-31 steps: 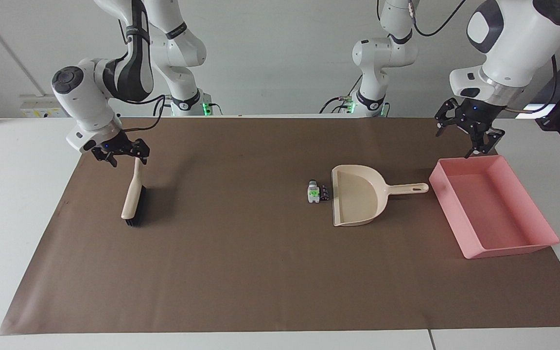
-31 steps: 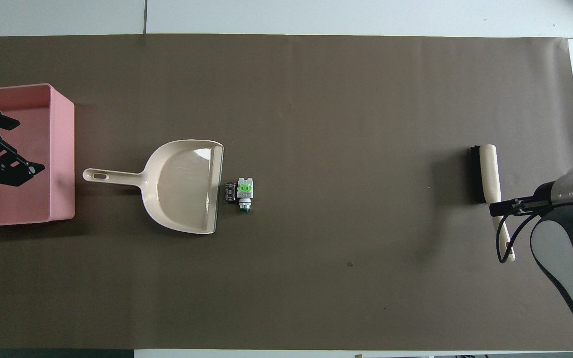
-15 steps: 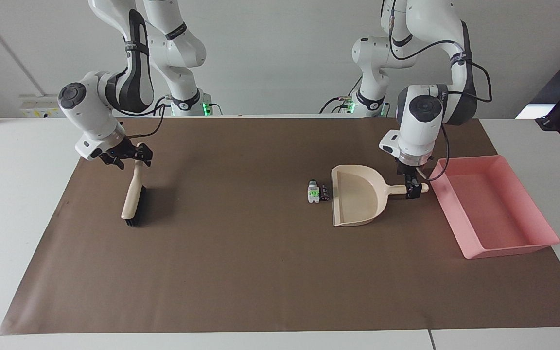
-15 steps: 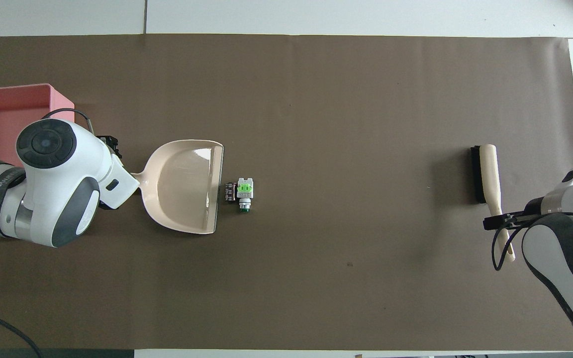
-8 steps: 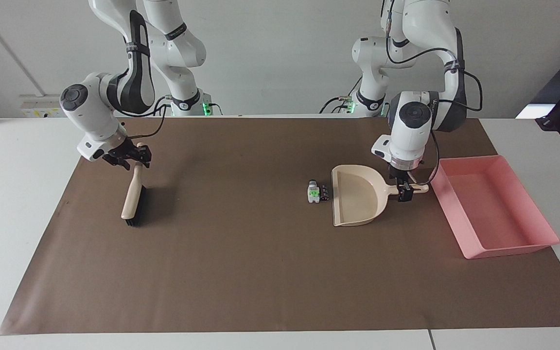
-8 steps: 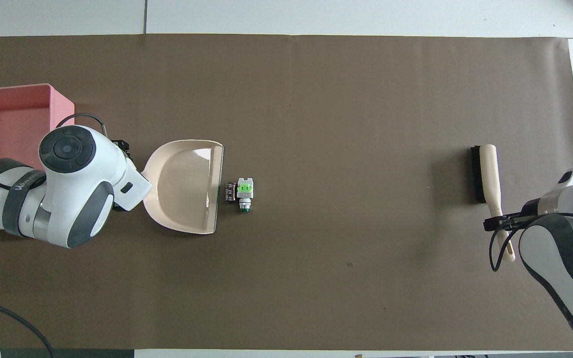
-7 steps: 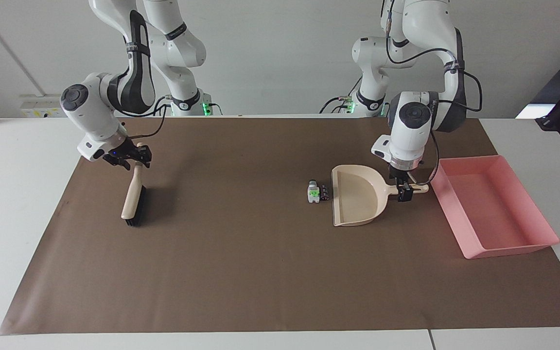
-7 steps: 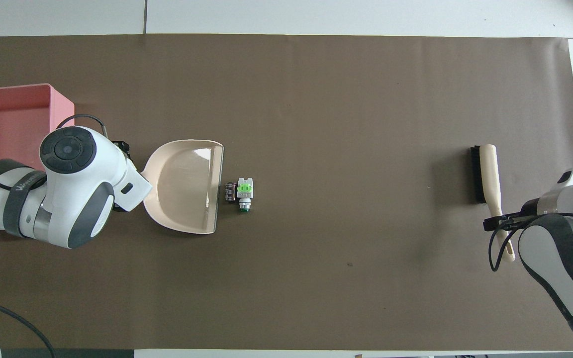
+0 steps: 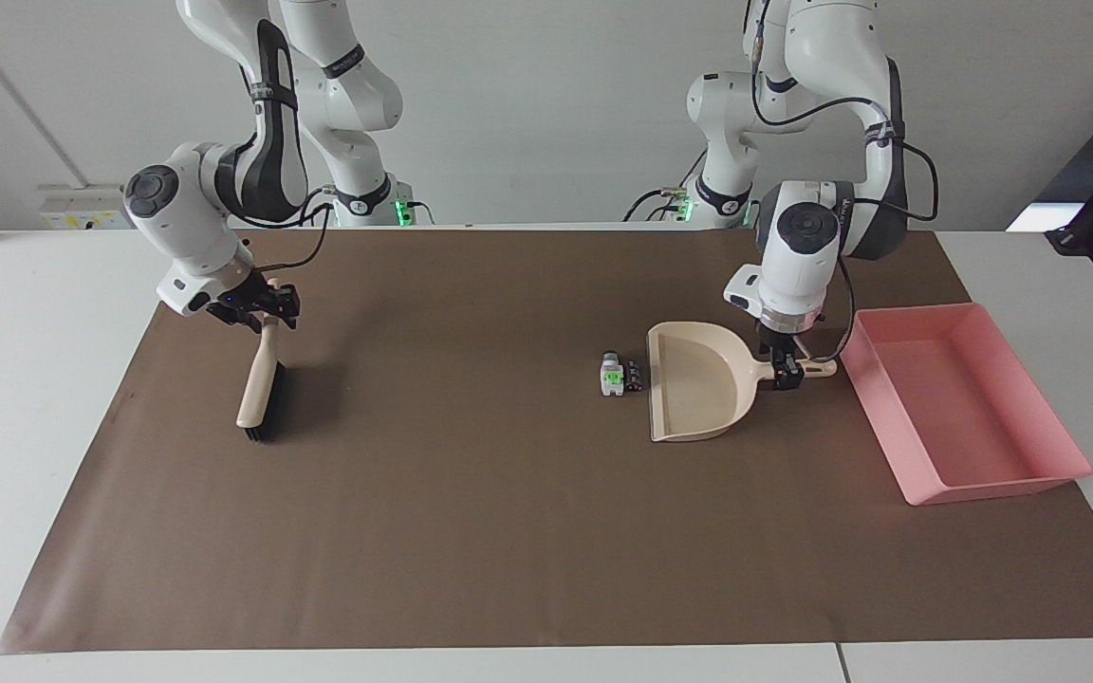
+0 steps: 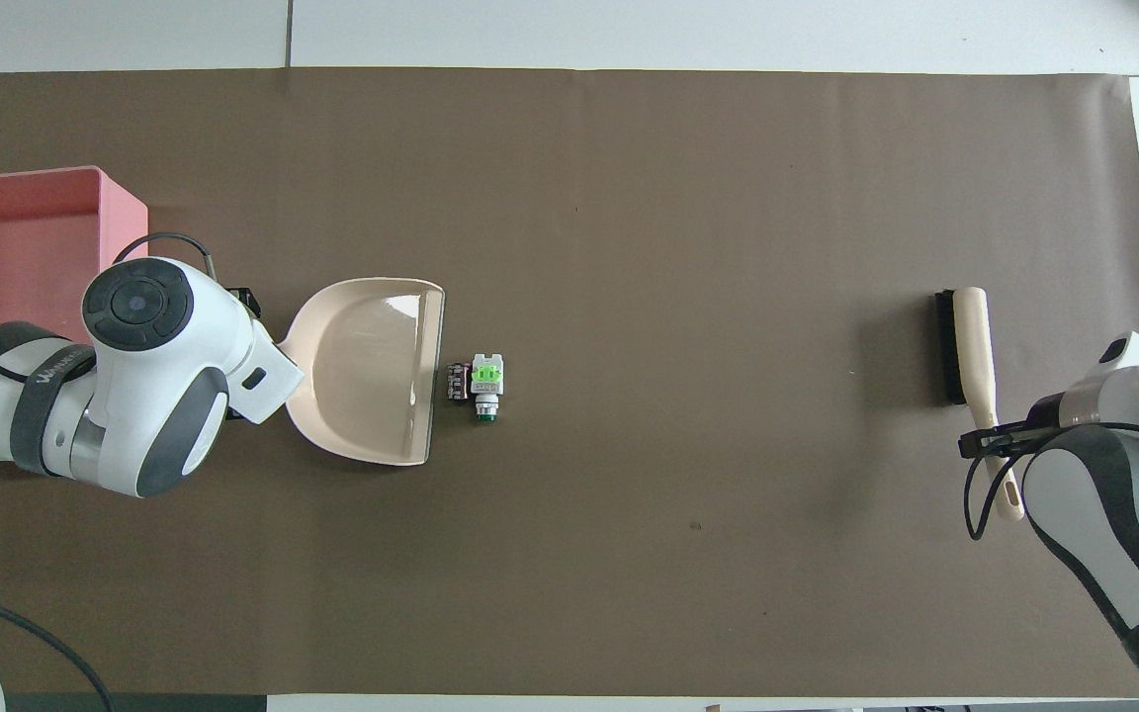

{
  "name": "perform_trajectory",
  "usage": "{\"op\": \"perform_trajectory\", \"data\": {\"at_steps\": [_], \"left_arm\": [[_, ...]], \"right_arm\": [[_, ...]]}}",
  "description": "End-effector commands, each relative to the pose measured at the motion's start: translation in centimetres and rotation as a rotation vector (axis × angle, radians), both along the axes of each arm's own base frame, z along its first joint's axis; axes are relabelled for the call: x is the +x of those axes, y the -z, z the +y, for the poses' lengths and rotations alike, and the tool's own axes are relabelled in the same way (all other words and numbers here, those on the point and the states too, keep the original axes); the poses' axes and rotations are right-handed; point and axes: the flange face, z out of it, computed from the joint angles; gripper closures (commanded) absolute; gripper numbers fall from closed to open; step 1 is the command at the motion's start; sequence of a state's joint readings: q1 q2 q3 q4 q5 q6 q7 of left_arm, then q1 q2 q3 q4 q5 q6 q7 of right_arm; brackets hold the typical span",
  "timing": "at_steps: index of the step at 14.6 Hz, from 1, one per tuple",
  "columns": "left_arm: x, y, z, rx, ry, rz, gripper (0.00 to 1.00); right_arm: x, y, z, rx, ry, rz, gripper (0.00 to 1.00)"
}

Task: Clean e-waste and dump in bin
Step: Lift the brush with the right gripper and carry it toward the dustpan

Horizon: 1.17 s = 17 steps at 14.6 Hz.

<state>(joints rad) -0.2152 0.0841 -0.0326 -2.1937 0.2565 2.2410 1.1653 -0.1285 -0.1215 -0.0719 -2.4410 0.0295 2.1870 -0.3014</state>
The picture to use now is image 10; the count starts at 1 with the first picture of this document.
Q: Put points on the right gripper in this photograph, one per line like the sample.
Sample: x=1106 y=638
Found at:
x=1046 y=411

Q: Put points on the beige brush with black bristles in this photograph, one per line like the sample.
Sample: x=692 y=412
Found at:
x=975 y=346

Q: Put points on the beige plastic dustpan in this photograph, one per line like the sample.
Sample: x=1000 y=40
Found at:
x=367 y=371

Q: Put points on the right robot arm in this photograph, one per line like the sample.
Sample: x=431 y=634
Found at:
x=1108 y=514

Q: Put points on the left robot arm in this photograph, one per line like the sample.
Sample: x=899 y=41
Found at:
x=149 y=396

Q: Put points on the pink plastic bin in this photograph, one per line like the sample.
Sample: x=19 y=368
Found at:
x=31 y=252

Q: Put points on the small black circuit board piece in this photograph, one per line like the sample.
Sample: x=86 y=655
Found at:
x=457 y=383

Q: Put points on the green and white push-button switch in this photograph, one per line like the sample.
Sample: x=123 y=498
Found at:
x=486 y=381

